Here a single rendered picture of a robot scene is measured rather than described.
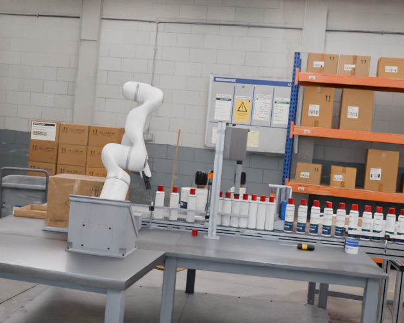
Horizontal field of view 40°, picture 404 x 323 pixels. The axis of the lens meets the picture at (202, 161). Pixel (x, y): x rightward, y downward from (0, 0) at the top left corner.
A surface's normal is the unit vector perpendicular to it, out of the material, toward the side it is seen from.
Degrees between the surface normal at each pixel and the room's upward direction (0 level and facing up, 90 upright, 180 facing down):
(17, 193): 93
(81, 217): 90
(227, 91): 90
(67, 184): 90
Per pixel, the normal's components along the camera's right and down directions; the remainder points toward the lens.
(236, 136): 0.77, 0.11
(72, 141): -0.11, 0.06
